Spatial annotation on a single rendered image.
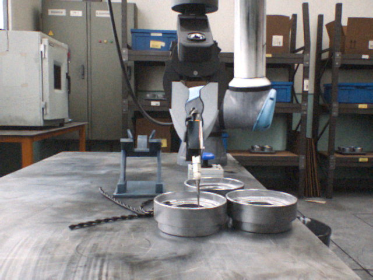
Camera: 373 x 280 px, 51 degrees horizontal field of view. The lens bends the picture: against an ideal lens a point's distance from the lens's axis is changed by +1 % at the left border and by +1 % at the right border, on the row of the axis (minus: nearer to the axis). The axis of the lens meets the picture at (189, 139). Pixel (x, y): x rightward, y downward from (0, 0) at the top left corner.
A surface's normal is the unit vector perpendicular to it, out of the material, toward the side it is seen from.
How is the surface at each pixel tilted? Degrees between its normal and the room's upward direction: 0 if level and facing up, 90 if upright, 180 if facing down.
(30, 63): 90
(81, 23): 90
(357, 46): 92
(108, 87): 90
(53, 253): 0
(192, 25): 31
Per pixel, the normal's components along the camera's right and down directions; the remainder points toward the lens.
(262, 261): 0.01, -1.00
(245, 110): -0.30, 0.26
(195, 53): 0.04, 0.59
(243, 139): 0.04, 0.09
